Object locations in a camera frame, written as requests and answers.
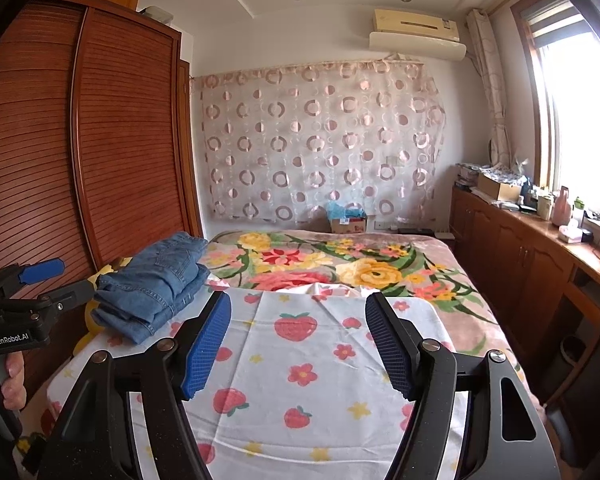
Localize white strawberry print sheet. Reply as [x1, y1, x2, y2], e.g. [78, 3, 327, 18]
[45, 282, 473, 480]

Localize blue plastic bag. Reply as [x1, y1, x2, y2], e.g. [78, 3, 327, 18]
[327, 201, 366, 220]

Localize wooden side cabinet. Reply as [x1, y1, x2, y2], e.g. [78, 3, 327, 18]
[450, 185, 600, 411]

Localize stack of books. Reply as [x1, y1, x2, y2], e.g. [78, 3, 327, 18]
[455, 162, 481, 191]

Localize pink bottle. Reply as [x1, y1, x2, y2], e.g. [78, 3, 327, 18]
[552, 186, 571, 227]

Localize patterned window curtain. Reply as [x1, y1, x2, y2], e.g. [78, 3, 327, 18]
[466, 8, 513, 166]

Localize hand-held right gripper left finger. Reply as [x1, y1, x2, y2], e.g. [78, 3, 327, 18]
[37, 290, 232, 480]

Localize wooden slatted wardrobe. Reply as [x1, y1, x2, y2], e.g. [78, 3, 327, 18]
[0, 0, 203, 401]

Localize small cardboard box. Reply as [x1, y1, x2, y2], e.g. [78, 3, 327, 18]
[327, 210, 368, 235]

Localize grey box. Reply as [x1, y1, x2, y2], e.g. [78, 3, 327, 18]
[137, 6, 173, 23]

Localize yellow plush toy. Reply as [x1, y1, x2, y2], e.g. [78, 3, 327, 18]
[72, 256, 133, 356]

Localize window roller blind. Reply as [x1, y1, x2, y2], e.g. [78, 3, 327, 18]
[522, 0, 588, 41]

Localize open cardboard box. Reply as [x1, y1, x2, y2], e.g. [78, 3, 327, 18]
[477, 172, 522, 203]

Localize wall air conditioner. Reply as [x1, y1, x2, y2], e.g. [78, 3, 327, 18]
[369, 8, 467, 62]

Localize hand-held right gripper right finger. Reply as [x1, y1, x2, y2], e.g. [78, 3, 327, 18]
[365, 291, 563, 480]

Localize light blue denim jeans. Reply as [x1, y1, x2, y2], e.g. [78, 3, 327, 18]
[96, 231, 210, 306]

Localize sheer circle-patterned curtain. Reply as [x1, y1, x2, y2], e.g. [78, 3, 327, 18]
[192, 57, 446, 223]

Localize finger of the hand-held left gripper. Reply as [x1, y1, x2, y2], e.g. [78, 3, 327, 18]
[39, 280, 97, 318]
[17, 258, 66, 286]

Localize floral blanket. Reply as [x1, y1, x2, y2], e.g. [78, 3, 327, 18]
[200, 230, 526, 376]

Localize person's left hand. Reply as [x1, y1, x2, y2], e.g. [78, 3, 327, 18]
[0, 350, 27, 417]

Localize wooden framed window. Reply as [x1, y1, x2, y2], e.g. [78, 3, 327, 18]
[510, 0, 600, 226]

